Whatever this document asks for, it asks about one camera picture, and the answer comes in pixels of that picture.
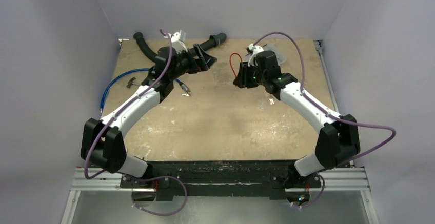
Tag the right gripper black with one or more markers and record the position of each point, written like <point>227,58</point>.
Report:
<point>246,75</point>

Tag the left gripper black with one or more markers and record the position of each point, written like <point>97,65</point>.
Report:
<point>197,64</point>

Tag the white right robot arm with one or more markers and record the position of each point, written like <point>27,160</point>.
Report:
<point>338,137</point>

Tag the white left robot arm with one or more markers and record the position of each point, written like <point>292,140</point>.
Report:
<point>103,147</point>

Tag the clear plastic organizer box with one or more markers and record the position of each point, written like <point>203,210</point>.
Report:
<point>281,57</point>

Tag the small hammer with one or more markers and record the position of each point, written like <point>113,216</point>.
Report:
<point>131,82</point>

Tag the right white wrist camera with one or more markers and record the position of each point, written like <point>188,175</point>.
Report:
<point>252,50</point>

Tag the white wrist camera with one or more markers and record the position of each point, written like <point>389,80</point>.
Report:
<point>178,41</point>
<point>252,50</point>

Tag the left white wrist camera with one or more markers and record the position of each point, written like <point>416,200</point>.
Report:
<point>178,41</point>

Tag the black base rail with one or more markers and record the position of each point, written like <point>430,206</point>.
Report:
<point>228,178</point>

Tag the aluminium frame rail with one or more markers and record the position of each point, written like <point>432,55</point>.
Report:
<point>343,198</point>

